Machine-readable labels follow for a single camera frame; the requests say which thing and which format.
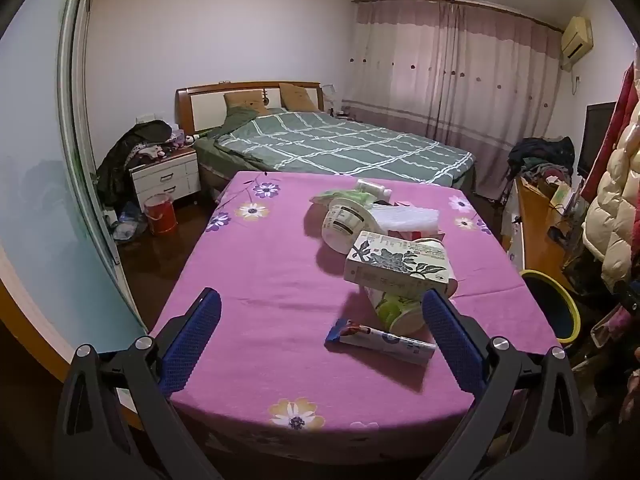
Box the dark clothes pile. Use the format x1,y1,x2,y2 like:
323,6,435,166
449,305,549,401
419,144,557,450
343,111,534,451
96,120,196,206

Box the sliding wardrobe door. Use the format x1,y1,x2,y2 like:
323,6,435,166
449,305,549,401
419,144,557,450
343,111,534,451
0,0,151,341

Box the green plaid bed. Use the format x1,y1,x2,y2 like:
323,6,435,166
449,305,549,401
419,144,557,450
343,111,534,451
192,110,476,191

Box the beige air conditioner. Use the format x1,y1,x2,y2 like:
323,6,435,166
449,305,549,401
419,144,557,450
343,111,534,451
560,16,594,68

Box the pink strawberry milk carton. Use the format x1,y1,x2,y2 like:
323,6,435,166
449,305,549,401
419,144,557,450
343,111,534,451
387,200,446,243

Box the mixed clothes pile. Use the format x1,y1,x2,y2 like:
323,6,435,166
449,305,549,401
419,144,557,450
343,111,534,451
507,136,576,183

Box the blue white toothpaste tube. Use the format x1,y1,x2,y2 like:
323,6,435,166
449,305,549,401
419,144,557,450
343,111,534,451
325,319,437,366

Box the floral print tissue box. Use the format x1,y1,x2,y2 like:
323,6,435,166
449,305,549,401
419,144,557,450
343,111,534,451
344,231,451,298

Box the pale green box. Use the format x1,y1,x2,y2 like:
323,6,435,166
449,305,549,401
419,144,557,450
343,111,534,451
550,180,574,208

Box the green white plastic bottle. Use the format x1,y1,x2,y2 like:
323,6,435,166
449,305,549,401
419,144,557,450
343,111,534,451
309,187,381,209

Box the red coat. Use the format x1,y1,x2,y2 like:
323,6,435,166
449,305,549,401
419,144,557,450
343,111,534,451
592,55,640,201

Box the pink floral cloth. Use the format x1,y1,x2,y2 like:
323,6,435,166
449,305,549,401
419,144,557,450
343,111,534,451
150,170,561,443

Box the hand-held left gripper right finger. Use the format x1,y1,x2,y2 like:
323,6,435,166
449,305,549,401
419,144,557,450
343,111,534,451
421,288,588,480

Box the blue plastic bag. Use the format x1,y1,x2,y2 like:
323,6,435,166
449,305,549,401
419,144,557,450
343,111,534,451
107,205,148,242

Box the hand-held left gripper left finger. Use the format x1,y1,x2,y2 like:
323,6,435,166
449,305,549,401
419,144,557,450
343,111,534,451
52,287,223,480

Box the white yogurt cup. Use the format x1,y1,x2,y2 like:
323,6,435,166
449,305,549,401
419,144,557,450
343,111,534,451
320,197,383,255

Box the pink plastic bag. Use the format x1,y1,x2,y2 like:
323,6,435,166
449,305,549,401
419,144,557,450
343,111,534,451
590,305,640,361

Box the yellow rimmed trash bin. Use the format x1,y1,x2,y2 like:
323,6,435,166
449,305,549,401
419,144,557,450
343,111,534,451
520,270,582,345

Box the pink white curtain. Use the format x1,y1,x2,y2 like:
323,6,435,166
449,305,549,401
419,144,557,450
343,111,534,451
352,0,563,161

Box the brown pillow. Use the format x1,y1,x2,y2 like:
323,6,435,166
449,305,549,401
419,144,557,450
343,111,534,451
223,91,271,116
278,82,318,112

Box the white puffer jacket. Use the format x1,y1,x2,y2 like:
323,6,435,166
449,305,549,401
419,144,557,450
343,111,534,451
582,110,640,286

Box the red bucket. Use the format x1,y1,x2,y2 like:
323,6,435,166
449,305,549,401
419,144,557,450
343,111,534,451
143,192,177,237

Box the white pill bottle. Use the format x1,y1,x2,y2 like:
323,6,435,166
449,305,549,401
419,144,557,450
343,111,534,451
356,179,393,199

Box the white bubble wrap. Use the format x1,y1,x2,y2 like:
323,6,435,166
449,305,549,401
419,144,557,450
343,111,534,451
372,205,443,236

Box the green print paper cup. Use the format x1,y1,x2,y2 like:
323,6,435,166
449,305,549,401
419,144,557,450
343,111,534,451
367,280,458,336

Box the black television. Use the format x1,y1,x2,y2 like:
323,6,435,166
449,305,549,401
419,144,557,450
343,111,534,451
577,102,618,178

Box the white nightstand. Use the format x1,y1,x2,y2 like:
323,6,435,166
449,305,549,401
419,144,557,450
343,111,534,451
129,147,202,208

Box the wooden desk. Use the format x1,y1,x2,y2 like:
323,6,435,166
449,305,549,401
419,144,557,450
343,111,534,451
502,177,581,291

